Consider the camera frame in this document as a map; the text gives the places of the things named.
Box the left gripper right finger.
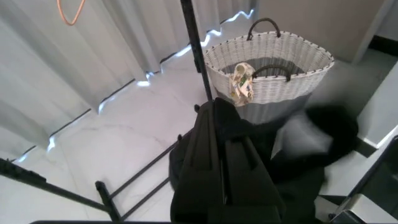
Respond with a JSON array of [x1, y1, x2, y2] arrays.
[[221, 139, 286, 223]]

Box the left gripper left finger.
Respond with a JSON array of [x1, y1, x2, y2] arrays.
[[170, 101, 224, 223]]

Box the black t-shirt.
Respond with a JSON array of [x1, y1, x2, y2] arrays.
[[169, 98, 360, 224]]

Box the white laundry basket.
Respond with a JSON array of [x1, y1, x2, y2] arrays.
[[203, 17, 335, 125]]

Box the black clothes rack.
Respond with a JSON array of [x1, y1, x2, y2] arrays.
[[0, 0, 215, 223]]

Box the pink clothes hanger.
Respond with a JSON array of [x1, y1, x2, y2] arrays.
[[56, 0, 86, 26]]

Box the cream printed garment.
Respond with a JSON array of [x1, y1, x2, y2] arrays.
[[229, 62, 256, 107]]

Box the white curtain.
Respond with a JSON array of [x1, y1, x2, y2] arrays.
[[0, 0, 259, 161]]

